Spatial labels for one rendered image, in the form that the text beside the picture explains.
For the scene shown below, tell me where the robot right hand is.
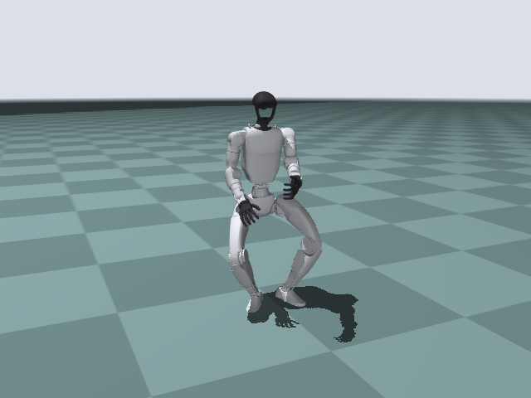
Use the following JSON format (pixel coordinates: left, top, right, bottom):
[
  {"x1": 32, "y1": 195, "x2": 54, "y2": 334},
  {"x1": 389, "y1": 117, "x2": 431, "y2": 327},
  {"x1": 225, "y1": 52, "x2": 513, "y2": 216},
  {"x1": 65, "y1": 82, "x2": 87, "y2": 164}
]
[{"x1": 238, "y1": 198, "x2": 261, "y2": 227}]

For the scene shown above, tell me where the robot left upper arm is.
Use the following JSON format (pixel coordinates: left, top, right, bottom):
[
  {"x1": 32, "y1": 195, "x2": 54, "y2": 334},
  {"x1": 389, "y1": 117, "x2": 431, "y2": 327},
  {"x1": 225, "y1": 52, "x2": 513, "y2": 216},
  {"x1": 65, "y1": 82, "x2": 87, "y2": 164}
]
[{"x1": 280, "y1": 128, "x2": 297, "y2": 169}]

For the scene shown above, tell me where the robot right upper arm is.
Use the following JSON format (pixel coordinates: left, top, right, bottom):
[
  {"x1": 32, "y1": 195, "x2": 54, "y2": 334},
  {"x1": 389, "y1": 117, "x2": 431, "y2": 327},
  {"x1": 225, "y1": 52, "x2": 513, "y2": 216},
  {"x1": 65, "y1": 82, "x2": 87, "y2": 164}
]
[{"x1": 226, "y1": 130, "x2": 246, "y2": 179}]

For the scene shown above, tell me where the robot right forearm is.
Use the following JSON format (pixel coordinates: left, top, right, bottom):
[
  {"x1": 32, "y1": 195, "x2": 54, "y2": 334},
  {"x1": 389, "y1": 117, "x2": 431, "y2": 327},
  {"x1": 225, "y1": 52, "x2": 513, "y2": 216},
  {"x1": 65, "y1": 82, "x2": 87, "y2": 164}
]
[{"x1": 225, "y1": 168, "x2": 246, "y2": 205}]

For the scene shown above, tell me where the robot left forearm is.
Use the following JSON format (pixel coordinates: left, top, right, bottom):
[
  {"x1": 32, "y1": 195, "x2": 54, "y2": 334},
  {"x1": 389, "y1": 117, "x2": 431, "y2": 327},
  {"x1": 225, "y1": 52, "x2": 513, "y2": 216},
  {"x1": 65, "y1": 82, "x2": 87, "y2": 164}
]
[{"x1": 287, "y1": 156, "x2": 303, "y2": 182}]

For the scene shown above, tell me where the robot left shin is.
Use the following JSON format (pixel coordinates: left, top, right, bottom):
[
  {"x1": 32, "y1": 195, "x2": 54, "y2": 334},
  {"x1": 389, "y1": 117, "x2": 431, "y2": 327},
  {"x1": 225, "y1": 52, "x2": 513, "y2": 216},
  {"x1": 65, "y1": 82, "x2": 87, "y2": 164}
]
[{"x1": 282, "y1": 241, "x2": 322, "y2": 292}]

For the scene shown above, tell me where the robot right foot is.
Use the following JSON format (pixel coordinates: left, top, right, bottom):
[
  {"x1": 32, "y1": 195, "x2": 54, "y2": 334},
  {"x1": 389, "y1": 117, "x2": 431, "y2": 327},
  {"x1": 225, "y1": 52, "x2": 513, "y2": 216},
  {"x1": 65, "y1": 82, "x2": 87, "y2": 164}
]
[{"x1": 246, "y1": 290, "x2": 264, "y2": 313}]

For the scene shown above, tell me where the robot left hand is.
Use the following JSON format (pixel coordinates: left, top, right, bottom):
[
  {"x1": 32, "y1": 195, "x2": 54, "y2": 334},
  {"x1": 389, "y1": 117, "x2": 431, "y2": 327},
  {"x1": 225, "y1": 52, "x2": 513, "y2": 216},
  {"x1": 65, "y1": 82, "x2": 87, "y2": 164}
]
[{"x1": 283, "y1": 175, "x2": 302, "y2": 200}]

